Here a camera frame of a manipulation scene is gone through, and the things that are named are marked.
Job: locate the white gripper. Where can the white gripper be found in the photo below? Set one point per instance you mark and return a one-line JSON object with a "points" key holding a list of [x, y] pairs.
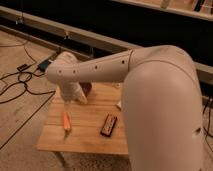
{"points": [[69, 92]]}

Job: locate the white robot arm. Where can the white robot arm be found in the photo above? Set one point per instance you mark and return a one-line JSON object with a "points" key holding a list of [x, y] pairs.
{"points": [[161, 102]]}

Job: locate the orange carrot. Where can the orange carrot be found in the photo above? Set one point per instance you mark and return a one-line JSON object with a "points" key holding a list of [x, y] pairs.
{"points": [[66, 121]]}

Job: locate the dark red object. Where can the dark red object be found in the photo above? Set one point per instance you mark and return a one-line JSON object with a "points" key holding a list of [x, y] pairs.
{"points": [[86, 87]]}

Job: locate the wooden table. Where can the wooden table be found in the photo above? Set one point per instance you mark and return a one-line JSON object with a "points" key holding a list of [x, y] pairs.
{"points": [[86, 123]]}

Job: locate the dark candy bar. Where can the dark candy bar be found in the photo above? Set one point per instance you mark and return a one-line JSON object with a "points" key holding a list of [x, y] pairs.
{"points": [[108, 125]]}

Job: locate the black power adapter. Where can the black power adapter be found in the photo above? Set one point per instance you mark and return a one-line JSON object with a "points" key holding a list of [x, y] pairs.
{"points": [[43, 65]]}

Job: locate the small black plug box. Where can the small black plug box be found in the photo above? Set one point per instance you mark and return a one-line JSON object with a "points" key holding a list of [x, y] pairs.
{"points": [[22, 67]]}

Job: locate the long wooden beam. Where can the long wooden beam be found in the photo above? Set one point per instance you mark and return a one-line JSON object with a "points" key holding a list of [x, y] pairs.
{"points": [[76, 34]]}

